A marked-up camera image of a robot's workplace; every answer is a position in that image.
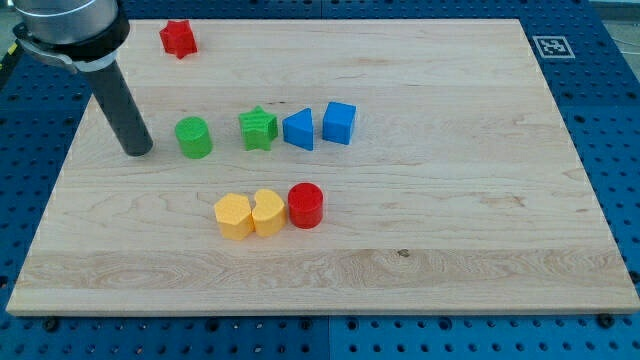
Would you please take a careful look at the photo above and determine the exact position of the red star block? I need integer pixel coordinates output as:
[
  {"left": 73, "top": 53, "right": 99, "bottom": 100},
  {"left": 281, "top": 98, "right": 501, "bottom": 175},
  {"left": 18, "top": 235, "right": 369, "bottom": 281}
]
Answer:
[{"left": 159, "top": 20, "right": 198, "bottom": 59}]

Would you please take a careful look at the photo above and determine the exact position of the blue cube block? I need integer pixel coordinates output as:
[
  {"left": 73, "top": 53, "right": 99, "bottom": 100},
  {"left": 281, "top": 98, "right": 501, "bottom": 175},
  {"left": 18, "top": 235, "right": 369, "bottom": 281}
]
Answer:
[{"left": 322, "top": 102, "right": 357, "bottom": 145}]

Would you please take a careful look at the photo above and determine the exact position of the wooden board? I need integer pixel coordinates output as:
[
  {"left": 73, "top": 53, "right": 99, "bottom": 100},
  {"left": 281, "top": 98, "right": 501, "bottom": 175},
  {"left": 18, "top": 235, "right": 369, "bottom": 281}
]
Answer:
[{"left": 7, "top": 19, "right": 639, "bottom": 317}]

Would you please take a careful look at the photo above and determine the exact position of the green star block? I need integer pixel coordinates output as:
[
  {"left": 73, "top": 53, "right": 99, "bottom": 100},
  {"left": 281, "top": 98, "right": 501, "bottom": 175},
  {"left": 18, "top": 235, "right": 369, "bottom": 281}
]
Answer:
[{"left": 238, "top": 106, "right": 278, "bottom": 151}]

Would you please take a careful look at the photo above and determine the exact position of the green cylinder block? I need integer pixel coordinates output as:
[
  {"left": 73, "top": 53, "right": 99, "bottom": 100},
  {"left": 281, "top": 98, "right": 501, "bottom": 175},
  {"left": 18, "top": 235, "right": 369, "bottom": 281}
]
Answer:
[{"left": 174, "top": 116, "right": 213, "bottom": 159}]

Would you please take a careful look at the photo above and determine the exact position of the yellow heart block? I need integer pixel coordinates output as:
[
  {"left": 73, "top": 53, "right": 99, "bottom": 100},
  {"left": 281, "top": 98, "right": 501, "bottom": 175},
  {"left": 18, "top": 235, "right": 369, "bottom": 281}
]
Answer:
[{"left": 252, "top": 189, "right": 287, "bottom": 237}]

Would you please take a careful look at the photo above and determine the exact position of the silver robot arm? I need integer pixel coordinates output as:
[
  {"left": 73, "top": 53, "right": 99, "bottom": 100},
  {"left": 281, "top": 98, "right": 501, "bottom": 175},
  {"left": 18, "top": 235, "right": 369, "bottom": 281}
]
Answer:
[{"left": 13, "top": 0, "right": 153, "bottom": 157}]

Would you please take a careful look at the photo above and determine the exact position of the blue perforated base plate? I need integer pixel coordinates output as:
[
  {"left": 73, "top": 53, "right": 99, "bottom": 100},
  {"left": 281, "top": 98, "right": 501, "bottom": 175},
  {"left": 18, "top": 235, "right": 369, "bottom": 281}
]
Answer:
[{"left": 1, "top": 1, "right": 639, "bottom": 359}]

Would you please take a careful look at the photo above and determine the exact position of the yellow hexagon block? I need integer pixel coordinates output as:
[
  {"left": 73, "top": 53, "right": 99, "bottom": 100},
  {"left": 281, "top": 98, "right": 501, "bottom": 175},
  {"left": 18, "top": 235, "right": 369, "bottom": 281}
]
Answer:
[{"left": 214, "top": 193, "right": 255, "bottom": 241}]

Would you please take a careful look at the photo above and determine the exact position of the white fiducial marker tag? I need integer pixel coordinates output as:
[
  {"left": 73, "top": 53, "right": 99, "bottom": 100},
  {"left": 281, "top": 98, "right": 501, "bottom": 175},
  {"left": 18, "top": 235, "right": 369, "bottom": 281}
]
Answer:
[{"left": 532, "top": 35, "right": 575, "bottom": 59}]

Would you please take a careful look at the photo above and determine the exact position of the red cylinder block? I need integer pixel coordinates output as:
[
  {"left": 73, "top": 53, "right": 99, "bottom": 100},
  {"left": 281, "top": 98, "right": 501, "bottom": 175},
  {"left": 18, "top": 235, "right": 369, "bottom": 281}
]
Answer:
[{"left": 288, "top": 182, "right": 324, "bottom": 229}]

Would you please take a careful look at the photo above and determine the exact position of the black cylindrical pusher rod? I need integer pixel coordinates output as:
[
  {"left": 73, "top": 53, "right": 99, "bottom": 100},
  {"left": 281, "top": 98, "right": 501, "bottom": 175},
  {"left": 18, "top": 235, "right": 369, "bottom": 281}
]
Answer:
[{"left": 84, "top": 61, "right": 153, "bottom": 157}]

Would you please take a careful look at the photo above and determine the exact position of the blue triangle block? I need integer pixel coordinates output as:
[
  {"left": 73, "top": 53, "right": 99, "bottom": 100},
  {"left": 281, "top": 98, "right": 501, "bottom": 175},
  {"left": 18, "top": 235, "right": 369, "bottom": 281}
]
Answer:
[{"left": 282, "top": 108, "right": 314, "bottom": 151}]

